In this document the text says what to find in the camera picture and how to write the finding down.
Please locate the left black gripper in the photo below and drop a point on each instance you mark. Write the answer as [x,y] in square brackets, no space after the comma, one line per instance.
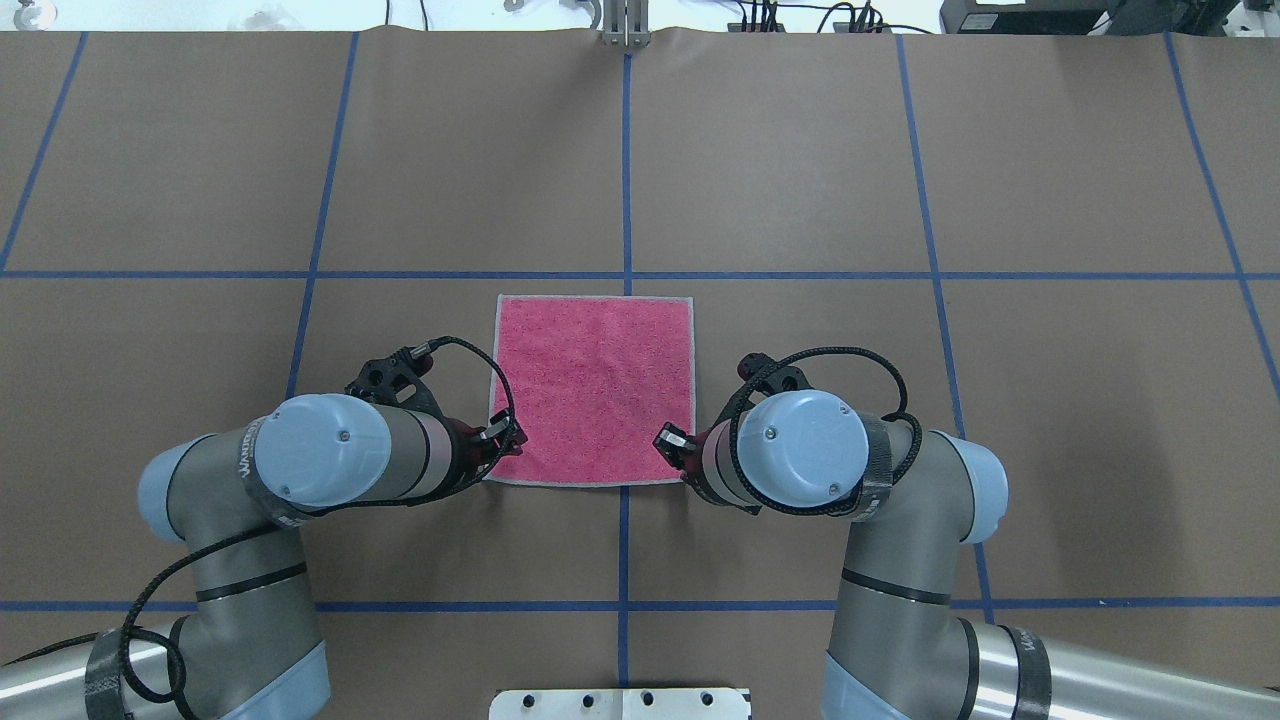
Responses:
[466,446]

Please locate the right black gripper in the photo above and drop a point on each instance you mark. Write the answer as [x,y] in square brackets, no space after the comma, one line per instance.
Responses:
[694,451]

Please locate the pink and grey towel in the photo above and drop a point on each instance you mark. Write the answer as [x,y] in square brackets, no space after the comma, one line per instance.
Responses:
[593,379]

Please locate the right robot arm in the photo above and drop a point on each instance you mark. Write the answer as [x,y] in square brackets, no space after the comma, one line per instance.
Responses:
[897,651]

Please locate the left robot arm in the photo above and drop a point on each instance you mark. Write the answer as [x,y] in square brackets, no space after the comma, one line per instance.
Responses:
[230,631]

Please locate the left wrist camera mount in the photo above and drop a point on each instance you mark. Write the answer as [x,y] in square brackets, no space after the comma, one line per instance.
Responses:
[396,380]

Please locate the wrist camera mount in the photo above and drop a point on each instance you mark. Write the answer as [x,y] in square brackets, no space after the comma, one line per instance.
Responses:
[762,375]
[396,380]

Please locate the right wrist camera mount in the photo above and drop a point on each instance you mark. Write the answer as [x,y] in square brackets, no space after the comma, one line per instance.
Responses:
[762,375]

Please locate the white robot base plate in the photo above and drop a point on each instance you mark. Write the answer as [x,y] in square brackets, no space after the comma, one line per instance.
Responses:
[623,703]

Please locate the aluminium frame post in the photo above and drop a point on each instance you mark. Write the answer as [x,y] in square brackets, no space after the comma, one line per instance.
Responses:
[623,23]

